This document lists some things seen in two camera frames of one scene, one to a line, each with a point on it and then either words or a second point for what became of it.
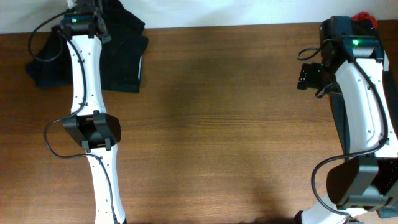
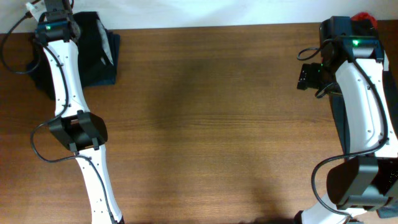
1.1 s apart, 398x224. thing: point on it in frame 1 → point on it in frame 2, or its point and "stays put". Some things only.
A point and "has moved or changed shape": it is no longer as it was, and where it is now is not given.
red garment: (365, 15) stays put
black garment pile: (387, 165) stays put
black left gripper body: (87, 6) → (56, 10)
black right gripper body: (316, 76) stays put
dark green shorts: (121, 56) has moved or changed shape
